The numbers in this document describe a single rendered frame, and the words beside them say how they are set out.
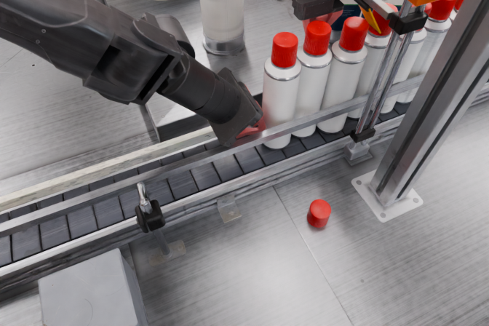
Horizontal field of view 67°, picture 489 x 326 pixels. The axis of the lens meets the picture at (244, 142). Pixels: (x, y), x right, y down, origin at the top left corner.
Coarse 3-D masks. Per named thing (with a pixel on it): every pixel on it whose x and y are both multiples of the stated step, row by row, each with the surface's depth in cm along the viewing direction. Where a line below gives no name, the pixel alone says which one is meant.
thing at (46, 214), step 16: (416, 80) 60; (320, 112) 56; (336, 112) 56; (272, 128) 54; (288, 128) 54; (240, 144) 52; (256, 144) 53; (192, 160) 50; (208, 160) 51; (144, 176) 49; (160, 176) 49; (96, 192) 47; (112, 192) 48; (48, 208) 46; (64, 208) 46; (80, 208) 47; (0, 224) 45; (16, 224) 45; (32, 224) 46
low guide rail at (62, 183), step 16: (208, 128) 60; (160, 144) 58; (176, 144) 58; (192, 144) 60; (112, 160) 56; (128, 160) 56; (144, 160) 58; (64, 176) 54; (80, 176) 54; (96, 176) 56; (16, 192) 53; (32, 192) 53; (48, 192) 54; (0, 208) 52
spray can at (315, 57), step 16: (320, 32) 48; (304, 48) 50; (320, 48) 49; (304, 64) 51; (320, 64) 50; (304, 80) 53; (320, 80) 53; (304, 96) 55; (320, 96) 56; (304, 112) 58; (304, 128) 61
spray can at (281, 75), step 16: (288, 32) 48; (272, 48) 48; (288, 48) 46; (272, 64) 49; (288, 64) 48; (272, 80) 50; (288, 80) 49; (272, 96) 52; (288, 96) 52; (272, 112) 54; (288, 112) 55; (272, 144) 60; (288, 144) 62
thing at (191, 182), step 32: (352, 128) 64; (160, 160) 60; (224, 160) 60; (256, 160) 60; (64, 192) 57; (128, 192) 57; (160, 192) 57; (192, 192) 57; (64, 224) 53; (96, 224) 54; (0, 256) 51
